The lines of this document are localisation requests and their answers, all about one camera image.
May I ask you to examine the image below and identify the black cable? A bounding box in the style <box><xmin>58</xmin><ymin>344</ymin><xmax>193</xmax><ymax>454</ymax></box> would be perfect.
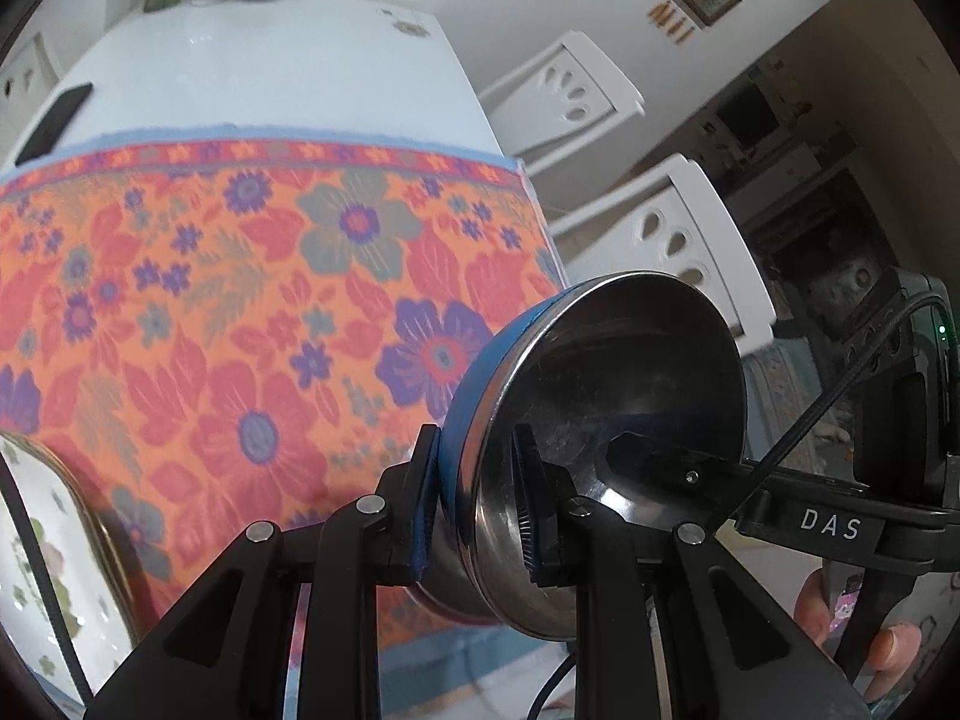
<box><xmin>0</xmin><ymin>454</ymin><xmax>87</xmax><ymax>702</ymax></box>
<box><xmin>525</xmin><ymin>292</ymin><xmax>957</xmax><ymax>720</ymax></box>

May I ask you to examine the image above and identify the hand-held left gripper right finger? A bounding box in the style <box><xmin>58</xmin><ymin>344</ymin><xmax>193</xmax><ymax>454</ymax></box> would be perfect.
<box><xmin>512</xmin><ymin>424</ymin><xmax>871</xmax><ymax>720</ymax></box>

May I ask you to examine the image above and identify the large white floral plate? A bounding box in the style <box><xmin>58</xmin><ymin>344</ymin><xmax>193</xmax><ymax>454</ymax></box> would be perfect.
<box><xmin>0</xmin><ymin>431</ymin><xmax>140</xmax><ymax>698</ymax></box>

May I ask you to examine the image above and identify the blue steel-lined bowl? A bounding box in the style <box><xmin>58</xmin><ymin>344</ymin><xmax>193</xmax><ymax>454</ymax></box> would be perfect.
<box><xmin>405</xmin><ymin>270</ymin><xmax>745</xmax><ymax>642</ymax></box>

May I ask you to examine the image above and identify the person's right hand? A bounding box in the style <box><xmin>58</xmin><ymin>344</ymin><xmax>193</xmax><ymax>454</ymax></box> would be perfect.
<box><xmin>795</xmin><ymin>566</ymin><xmax>927</xmax><ymax>702</ymax></box>

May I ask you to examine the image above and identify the black smartphone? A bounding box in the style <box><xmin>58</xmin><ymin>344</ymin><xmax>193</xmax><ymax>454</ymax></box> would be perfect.
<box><xmin>15</xmin><ymin>84</ymin><xmax>95</xmax><ymax>164</ymax></box>

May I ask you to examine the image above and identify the orange wall ornament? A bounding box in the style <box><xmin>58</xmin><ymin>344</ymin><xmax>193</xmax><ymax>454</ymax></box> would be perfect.
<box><xmin>649</xmin><ymin>4</ymin><xmax>698</xmax><ymax>46</ymax></box>

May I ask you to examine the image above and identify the patterned fabric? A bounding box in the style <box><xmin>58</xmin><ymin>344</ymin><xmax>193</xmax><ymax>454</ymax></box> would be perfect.
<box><xmin>741</xmin><ymin>341</ymin><xmax>830</xmax><ymax>470</ymax></box>

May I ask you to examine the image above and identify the orange floral towel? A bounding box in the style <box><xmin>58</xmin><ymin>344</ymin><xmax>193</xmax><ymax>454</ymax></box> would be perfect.
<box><xmin>0</xmin><ymin>124</ymin><xmax>571</xmax><ymax>650</ymax></box>

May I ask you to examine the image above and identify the white dining chair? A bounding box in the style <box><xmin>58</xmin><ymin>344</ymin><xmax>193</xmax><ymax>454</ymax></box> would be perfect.
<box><xmin>0</xmin><ymin>30</ymin><xmax>61</xmax><ymax>173</ymax></box>
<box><xmin>478</xmin><ymin>31</ymin><xmax>646</xmax><ymax>158</ymax></box>
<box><xmin>547</xmin><ymin>154</ymin><xmax>777</xmax><ymax>338</ymax></box>

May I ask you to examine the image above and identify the black screen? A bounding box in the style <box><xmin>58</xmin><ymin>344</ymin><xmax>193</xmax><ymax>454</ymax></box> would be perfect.
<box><xmin>716</xmin><ymin>79</ymin><xmax>781</xmax><ymax>147</ymax></box>

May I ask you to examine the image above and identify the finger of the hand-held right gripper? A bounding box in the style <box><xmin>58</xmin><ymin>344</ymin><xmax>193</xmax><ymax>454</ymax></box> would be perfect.
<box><xmin>596</xmin><ymin>429</ymin><xmax>758</xmax><ymax>500</ymax></box>

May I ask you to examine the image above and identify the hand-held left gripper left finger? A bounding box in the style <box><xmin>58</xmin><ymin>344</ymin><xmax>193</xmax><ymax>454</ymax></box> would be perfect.
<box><xmin>84</xmin><ymin>424</ymin><xmax>440</xmax><ymax>720</ymax></box>

